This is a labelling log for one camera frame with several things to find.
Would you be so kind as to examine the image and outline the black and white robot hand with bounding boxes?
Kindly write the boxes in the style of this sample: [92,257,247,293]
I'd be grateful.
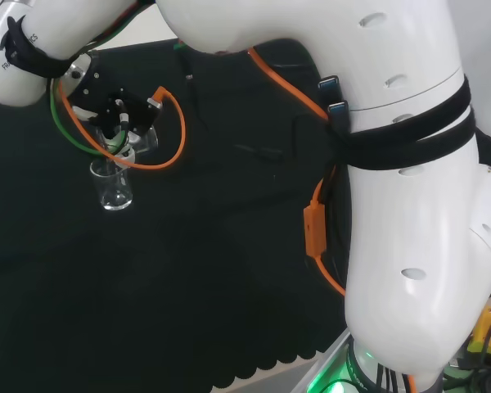
[67,56,165,160]

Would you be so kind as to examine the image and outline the clear glass beaker with spout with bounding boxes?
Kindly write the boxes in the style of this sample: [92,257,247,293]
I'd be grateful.
[101,124,160,156]

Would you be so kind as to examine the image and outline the clear graduated glass beaker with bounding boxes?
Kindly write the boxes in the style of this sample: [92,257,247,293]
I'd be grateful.
[89,157,134,212]

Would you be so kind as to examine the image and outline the black bench cloth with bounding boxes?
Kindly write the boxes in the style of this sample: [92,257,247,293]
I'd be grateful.
[0,38,491,391]

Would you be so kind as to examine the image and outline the yellow stop button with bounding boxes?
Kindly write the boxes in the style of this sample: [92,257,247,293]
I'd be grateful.
[465,306,491,366]

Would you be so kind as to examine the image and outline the green cable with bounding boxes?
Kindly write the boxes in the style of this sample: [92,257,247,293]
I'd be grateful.
[48,0,190,157]

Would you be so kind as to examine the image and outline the orange cable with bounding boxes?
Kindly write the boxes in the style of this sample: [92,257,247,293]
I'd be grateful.
[58,46,419,393]

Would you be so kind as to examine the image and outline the black cable with blue plug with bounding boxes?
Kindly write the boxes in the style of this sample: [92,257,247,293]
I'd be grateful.
[318,75,340,103]
[327,99,350,134]

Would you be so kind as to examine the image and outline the grey metal base plate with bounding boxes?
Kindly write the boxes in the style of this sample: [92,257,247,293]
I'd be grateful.
[293,330,355,393]

